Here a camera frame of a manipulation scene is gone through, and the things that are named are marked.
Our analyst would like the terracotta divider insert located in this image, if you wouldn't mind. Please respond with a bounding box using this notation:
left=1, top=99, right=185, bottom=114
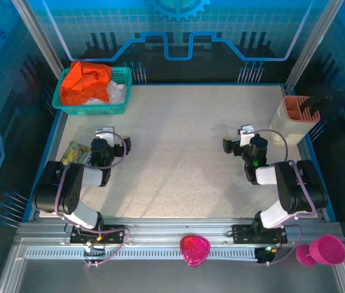
left=283, top=95, right=321, bottom=123

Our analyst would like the pink goblet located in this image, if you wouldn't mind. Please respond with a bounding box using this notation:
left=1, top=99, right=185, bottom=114
left=295, top=234, right=345, bottom=269

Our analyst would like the aluminium frame post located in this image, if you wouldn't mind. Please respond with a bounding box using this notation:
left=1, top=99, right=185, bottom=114
left=284, top=0, right=338, bottom=90
left=10, top=0, right=66, bottom=71

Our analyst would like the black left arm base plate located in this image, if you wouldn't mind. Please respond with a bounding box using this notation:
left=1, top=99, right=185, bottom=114
left=69, top=224, right=130, bottom=245

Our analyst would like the slotted grey cable duct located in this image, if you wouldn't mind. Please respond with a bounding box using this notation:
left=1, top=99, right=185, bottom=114
left=25, top=247, right=259, bottom=259

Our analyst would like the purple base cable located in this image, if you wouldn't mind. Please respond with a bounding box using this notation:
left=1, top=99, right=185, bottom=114
left=83, top=226, right=131, bottom=269
left=259, top=224, right=303, bottom=267

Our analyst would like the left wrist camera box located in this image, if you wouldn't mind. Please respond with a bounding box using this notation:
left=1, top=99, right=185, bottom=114
left=95, top=127, right=116, bottom=143

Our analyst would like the yellow green snack packet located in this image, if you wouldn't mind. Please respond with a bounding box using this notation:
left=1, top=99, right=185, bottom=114
left=60, top=140, right=93, bottom=166

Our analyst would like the teal plastic basket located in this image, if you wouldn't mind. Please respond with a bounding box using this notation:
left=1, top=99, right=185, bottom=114
left=52, top=66, right=133, bottom=116

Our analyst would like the clear plastic bag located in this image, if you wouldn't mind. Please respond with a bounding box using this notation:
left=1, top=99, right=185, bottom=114
left=82, top=79, right=128, bottom=106

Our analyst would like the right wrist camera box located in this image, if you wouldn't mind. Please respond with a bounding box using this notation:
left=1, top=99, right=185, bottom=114
left=237, top=125, right=257, bottom=148

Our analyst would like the black tool in container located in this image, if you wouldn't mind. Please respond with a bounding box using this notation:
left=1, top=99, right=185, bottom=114
left=300, top=95, right=332, bottom=117

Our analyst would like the aluminium front rail frame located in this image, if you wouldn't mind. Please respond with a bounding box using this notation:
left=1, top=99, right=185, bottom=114
left=0, top=215, right=345, bottom=293

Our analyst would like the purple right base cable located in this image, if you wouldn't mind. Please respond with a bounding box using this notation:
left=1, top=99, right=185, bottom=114
left=259, top=224, right=303, bottom=267

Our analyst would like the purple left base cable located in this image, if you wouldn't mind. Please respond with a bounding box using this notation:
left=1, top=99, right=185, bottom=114
left=83, top=226, right=131, bottom=269

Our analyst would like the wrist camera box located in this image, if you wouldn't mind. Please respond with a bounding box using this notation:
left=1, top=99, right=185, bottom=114
left=95, top=127, right=116, bottom=143
left=237, top=125, right=257, bottom=148

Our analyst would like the pink heart-shaped bowl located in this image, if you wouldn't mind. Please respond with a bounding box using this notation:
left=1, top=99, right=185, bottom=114
left=179, top=234, right=212, bottom=269

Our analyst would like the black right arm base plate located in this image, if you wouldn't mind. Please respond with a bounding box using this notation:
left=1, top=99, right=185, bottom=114
left=232, top=224, right=288, bottom=245

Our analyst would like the white rectangular container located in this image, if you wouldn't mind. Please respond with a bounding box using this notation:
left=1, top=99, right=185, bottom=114
left=268, top=95, right=321, bottom=146

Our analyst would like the orange t-shirt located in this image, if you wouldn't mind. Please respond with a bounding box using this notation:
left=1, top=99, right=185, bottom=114
left=60, top=60, right=113, bottom=106

